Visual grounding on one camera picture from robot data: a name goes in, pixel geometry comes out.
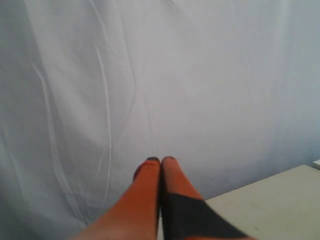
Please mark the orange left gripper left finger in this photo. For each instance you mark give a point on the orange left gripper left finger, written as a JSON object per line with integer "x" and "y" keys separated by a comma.
{"x": 135, "y": 216}

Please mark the white backdrop cloth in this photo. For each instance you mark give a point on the white backdrop cloth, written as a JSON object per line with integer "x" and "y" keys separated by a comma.
{"x": 91, "y": 88}

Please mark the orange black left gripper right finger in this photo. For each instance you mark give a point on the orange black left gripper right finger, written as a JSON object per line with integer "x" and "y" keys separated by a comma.
{"x": 185, "y": 214}

